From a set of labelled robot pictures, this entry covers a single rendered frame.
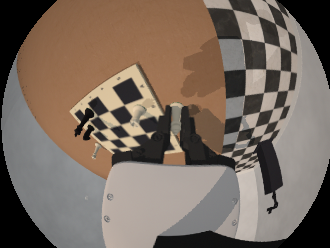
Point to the white rook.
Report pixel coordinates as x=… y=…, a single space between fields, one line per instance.
x=138 y=112

